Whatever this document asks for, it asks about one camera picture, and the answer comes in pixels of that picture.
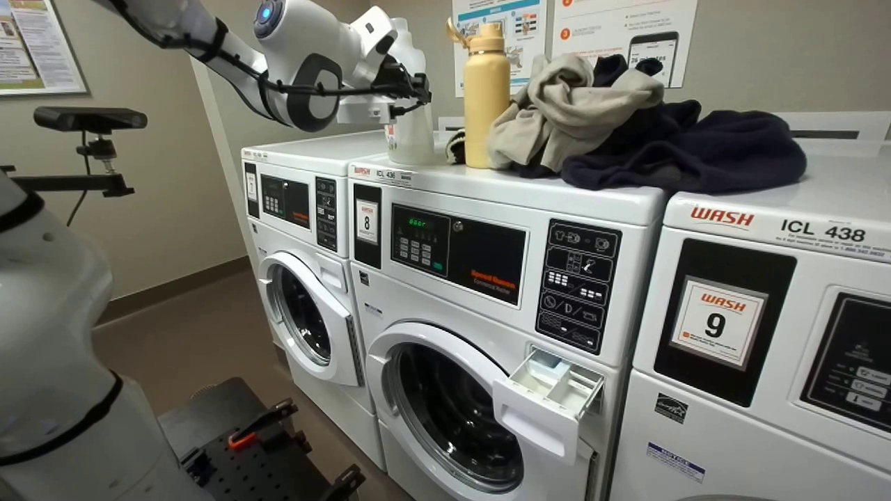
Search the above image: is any white detergent tray drawer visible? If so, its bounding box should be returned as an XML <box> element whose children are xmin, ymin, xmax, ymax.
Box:
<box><xmin>492</xmin><ymin>351</ymin><xmax>605</xmax><ymax>464</ymax></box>

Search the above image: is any laundry info poster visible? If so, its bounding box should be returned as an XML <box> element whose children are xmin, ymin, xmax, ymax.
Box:
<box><xmin>450</xmin><ymin>0</ymin><xmax>547</xmax><ymax>91</ymax></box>

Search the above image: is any black camera on stand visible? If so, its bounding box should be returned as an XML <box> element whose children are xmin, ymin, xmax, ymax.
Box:
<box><xmin>14</xmin><ymin>105</ymin><xmax>148</xmax><ymax>197</ymax></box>

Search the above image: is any dark navy cloth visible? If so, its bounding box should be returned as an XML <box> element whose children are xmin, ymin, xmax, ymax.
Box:
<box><xmin>563</xmin><ymin>99</ymin><xmax>806</xmax><ymax>195</ymax></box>

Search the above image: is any wash instruction poster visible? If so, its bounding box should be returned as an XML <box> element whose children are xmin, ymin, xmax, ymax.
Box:
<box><xmin>550</xmin><ymin>0</ymin><xmax>698</xmax><ymax>88</ymax></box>

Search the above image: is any framed wall notice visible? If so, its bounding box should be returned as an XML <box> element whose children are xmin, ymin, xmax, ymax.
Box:
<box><xmin>0</xmin><ymin>0</ymin><xmax>87</xmax><ymax>96</ymax></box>

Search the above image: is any black cart with red clamp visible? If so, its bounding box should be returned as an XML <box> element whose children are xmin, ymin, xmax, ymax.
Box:
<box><xmin>160</xmin><ymin>379</ymin><xmax>364</xmax><ymax>501</ymax></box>

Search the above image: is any yellow water bottle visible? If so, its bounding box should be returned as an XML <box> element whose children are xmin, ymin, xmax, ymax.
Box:
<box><xmin>447</xmin><ymin>23</ymin><xmax>509</xmax><ymax>166</ymax></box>

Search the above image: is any washing machine number 9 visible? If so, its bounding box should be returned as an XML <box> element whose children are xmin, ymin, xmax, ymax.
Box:
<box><xmin>610</xmin><ymin>112</ymin><xmax>891</xmax><ymax>501</ymax></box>

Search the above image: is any far washing machine open door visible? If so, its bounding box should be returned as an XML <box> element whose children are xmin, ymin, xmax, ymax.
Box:
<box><xmin>238</xmin><ymin>131</ymin><xmax>383</xmax><ymax>468</ymax></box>

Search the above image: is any middle washing machine number 8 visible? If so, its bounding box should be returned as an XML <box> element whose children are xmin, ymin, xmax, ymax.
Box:
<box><xmin>348</xmin><ymin>154</ymin><xmax>666</xmax><ymax>501</ymax></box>

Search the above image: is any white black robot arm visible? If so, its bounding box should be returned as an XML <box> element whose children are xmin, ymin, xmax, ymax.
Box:
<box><xmin>0</xmin><ymin>0</ymin><xmax>428</xmax><ymax>501</ymax></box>

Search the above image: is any beige crumpled cloth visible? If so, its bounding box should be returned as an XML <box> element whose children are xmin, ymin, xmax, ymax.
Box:
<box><xmin>486</xmin><ymin>52</ymin><xmax>662</xmax><ymax>174</ymax></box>

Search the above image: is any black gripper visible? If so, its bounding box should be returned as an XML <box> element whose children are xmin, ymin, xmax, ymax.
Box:
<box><xmin>369</xmin><ymin>58</ymin><xmax>431</xmax><ymax>105</ymax></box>

